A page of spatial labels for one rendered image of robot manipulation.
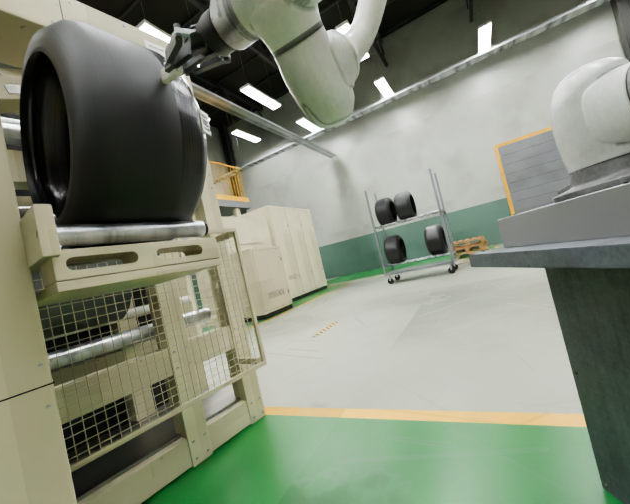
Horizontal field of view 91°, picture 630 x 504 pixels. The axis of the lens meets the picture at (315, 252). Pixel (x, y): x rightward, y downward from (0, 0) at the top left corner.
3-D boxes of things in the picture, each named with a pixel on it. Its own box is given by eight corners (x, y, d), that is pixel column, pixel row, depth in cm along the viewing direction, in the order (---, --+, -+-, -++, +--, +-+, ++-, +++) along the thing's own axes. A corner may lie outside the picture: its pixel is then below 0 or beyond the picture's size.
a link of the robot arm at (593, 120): (595, 168, 80) (567, 90, 82) (695, 133, 63) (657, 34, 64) (550, 180, 76) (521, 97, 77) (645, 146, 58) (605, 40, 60)
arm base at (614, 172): (589, 192, 85) (582, 173, 85) (703, 160, 63) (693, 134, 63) (536, 208, 81) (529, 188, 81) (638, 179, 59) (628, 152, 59)
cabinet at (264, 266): (266, 319, 526) (250, 248, 531) (242, 323, 553) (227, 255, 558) (294, 307, 605) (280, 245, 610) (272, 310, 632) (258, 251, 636)
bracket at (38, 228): (42, 256, 54) (31, 203, 55) (4, 287, 78) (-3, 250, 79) (66, 254, 57) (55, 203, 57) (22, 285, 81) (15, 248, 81)
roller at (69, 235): (47, 222, 59) (41, 228, 61) (51, 245, 58) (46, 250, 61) (207, 218, 87) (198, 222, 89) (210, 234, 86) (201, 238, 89)
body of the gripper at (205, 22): (242, 16, 61) (214, 39, 66) (205, -8, 54) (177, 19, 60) (247, 55, 61) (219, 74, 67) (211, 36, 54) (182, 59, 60)
